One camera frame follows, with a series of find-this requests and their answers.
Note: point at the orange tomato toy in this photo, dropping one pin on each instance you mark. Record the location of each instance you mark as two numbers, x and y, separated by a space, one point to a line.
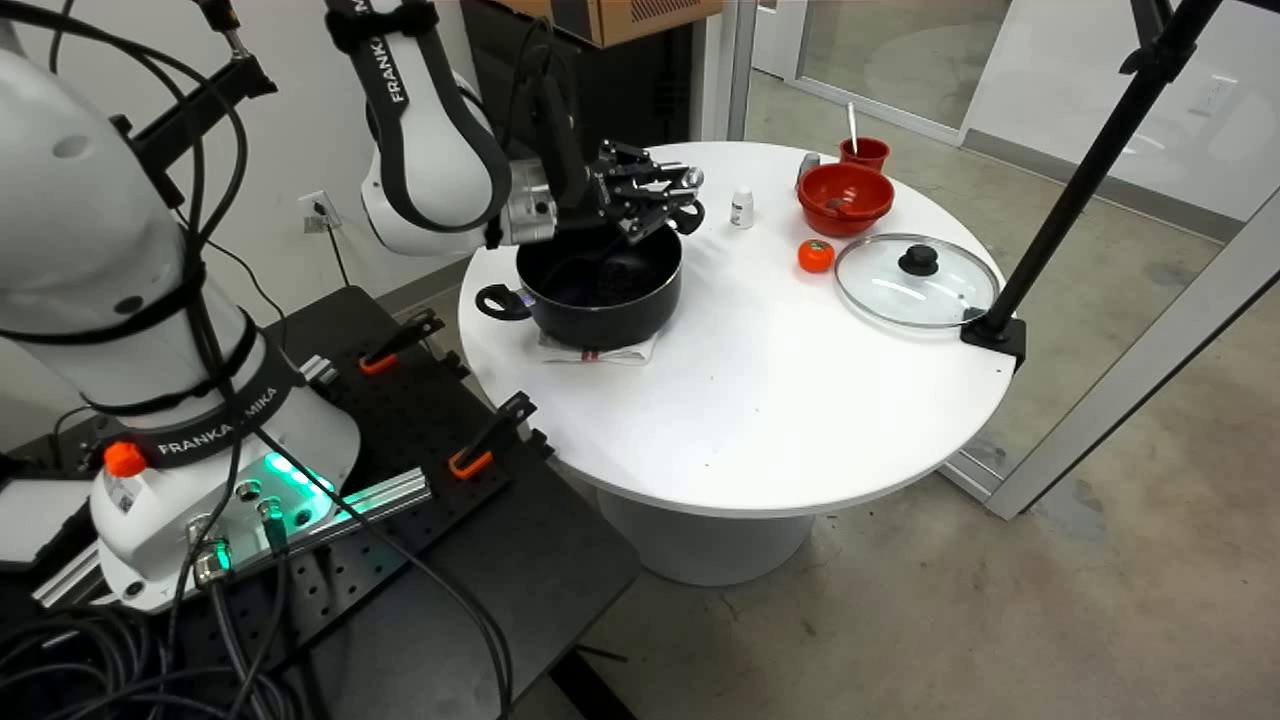
813 258

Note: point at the black camera stand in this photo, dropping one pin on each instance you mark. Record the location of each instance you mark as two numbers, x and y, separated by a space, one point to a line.
1170 34

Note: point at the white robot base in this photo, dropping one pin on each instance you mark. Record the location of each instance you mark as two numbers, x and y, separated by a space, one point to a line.
214 445

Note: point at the red bowl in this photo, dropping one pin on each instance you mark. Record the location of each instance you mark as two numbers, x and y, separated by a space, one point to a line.
842 196

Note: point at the black mounting table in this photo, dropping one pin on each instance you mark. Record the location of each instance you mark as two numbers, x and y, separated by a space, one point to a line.
436 600

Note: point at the black orange clamp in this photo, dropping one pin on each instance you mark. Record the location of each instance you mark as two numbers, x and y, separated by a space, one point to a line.
478 453
393 346

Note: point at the glass pot lid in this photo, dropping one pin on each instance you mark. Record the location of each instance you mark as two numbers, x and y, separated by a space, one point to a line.
916 283

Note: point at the red cup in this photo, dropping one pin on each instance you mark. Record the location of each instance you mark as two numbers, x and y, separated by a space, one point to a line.
865 154

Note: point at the white round table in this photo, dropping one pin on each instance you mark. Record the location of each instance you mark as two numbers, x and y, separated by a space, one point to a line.
760 406

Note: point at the metal spoon in cup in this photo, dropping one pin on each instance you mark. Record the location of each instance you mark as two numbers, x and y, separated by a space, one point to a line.
855 127

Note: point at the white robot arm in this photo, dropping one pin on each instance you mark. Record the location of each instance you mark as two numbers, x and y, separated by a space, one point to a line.
447 175

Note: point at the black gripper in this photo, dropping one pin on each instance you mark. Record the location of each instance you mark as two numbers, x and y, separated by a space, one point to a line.
623 188

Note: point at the wall power outlet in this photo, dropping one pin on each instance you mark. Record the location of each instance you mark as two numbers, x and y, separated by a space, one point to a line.
316 212

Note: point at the black cooking pot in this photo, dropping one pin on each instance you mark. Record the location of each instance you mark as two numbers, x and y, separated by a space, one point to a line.
594 290

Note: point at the cardboard box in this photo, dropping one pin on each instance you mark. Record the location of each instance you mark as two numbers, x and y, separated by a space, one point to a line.
618 22

